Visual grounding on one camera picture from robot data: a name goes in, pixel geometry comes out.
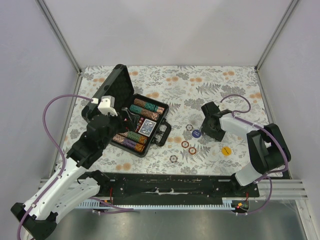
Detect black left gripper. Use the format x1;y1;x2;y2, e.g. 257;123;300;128
100;107;139;150

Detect red playing card deck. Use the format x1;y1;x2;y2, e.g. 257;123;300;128
135;117;145;133

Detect blue playing card deck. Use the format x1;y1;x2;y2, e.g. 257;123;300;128
138;119;157;137

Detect black poker set case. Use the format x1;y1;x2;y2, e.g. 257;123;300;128
94;64;172;158

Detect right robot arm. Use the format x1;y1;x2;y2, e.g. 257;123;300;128
200;101;291;197

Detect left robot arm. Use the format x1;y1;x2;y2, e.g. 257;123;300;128
10;108;140;240

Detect blue small blind button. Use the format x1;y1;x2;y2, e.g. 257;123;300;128
191;129;202;138

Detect bottom poker chip row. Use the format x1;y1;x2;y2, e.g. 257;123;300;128
112;134;145;153

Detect loose ten value chip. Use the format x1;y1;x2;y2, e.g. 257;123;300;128
185;124;194;131

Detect yellow big blind button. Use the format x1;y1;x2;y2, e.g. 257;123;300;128
221;146;232;156

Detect orange loose poker chip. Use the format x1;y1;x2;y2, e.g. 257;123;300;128
188;147;197;155
181;141;189;148

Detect floral patterned table mat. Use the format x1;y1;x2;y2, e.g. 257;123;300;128
57;65;284;178

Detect loose poker chip near front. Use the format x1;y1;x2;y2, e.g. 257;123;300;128
169;155;178;163

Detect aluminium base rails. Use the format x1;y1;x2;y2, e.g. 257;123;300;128
34;161;311;201

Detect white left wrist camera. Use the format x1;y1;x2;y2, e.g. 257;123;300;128
91;95;118;117

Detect white slotted cable duct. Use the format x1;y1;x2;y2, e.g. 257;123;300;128
76;199;236;211

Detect aluminium left frame post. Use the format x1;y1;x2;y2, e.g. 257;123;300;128
35;0;82;75

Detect aluminium frame post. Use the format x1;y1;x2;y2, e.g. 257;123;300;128
254;0;300;73
35;0;82;75

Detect aluminium right frame post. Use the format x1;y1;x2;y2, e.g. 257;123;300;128
254;0;300;73

